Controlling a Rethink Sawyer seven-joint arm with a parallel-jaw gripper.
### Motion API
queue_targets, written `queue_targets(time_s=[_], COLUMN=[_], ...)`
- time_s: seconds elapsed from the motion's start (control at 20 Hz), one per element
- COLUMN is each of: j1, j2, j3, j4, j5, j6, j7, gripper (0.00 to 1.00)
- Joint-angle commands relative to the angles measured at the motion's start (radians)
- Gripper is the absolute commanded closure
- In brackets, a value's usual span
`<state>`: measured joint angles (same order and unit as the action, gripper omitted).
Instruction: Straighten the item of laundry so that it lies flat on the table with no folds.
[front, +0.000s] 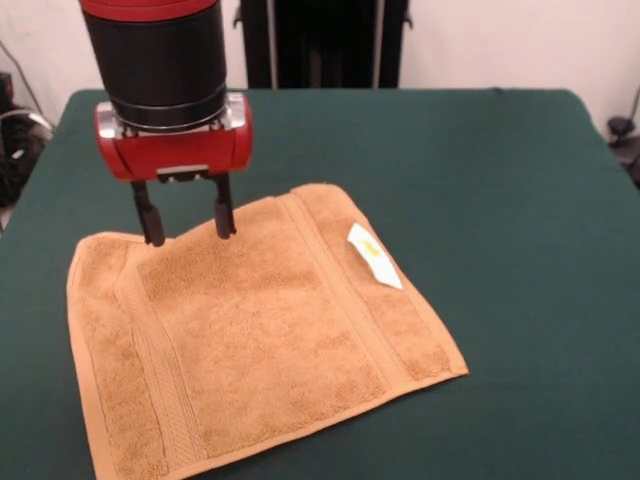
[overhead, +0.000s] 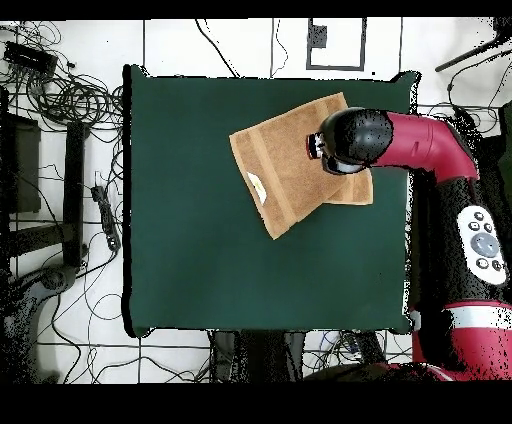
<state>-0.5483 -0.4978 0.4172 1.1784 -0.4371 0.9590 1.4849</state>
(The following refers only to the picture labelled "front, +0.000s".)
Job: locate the dark green table cloth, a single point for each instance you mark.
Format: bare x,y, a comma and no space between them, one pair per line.
500,200

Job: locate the tan terry towel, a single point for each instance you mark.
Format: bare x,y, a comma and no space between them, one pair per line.
250,340

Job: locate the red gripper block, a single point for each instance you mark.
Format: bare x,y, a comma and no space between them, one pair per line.
175,152

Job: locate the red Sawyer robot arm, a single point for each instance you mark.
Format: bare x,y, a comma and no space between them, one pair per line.
155,55

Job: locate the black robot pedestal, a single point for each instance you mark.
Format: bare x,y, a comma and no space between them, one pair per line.
320,45

